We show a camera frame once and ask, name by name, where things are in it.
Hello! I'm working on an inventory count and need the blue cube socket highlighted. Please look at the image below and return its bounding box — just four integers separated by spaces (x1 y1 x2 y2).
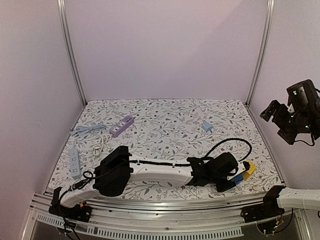
231 173 244 186

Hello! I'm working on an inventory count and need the light blue plug adapter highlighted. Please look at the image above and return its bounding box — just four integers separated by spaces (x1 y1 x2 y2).
201 122 213 133

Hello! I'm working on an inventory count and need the purple power strip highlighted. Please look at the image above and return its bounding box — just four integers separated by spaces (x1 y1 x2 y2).
109 115 135 138

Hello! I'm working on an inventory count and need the grey-blue power strip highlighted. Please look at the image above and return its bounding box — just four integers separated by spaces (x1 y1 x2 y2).
69 147 81 179

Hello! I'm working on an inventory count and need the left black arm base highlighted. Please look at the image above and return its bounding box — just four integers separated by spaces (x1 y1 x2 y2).
48 187 92 223

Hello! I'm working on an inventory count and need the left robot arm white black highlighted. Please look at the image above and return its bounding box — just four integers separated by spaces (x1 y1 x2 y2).
48 145 251 222

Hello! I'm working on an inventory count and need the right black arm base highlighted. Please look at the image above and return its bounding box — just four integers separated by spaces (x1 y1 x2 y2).
240 200 285 223

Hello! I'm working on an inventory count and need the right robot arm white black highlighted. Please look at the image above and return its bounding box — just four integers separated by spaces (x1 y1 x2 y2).
258 100 320 218

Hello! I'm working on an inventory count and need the yellow cube socket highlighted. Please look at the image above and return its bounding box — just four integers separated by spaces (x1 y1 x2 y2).
242 160 257 181

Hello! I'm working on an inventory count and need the floral patterned table mat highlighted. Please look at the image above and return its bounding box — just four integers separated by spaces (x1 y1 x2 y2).
47 99 283 202

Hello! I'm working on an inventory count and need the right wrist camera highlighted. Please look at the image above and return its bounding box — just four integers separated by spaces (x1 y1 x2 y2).
286 79 320 113

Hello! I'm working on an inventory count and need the aluminium front rail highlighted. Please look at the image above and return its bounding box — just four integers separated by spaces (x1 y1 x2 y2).
24 192 305 238

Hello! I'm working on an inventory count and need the right aluminium frame post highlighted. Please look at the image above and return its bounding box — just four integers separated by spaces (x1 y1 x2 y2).
245 0 275 109

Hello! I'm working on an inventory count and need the aluminium frame post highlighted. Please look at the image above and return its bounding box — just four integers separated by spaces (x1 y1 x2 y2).
57 0 88 107
245 0 275 109

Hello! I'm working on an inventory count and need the left aluminium frame post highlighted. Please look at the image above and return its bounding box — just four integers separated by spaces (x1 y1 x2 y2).
57 0 88 107

